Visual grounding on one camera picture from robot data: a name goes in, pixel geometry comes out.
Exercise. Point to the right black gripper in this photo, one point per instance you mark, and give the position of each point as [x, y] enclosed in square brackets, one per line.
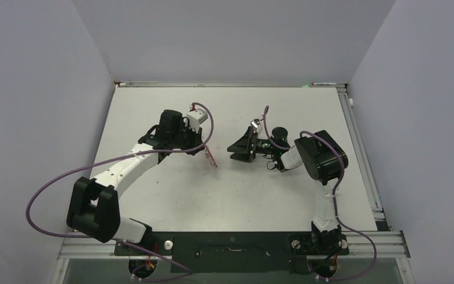
[243, 148]

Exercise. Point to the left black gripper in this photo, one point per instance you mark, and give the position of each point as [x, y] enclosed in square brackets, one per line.
[195, 136]

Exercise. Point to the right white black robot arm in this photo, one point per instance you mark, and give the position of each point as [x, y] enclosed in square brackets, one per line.
[324, 161]

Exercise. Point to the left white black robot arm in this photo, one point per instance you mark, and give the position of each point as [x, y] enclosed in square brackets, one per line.
[94, 206]

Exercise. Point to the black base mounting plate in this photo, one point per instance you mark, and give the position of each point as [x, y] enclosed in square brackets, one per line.
[244, 252]

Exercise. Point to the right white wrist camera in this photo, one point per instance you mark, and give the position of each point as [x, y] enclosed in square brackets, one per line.
[256, 124]

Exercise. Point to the back aluminium rail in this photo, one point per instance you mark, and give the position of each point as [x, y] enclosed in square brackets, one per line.
[227, 85]

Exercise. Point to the aluminium rail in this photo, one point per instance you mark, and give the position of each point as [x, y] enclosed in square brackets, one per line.
[389, 244]
[361, 155]
[227, 85]

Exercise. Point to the right aluminium rail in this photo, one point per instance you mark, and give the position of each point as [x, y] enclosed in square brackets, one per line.
[361, 155]

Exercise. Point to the front aluminium rail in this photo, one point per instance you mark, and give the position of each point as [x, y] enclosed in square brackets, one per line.
[389, 244]

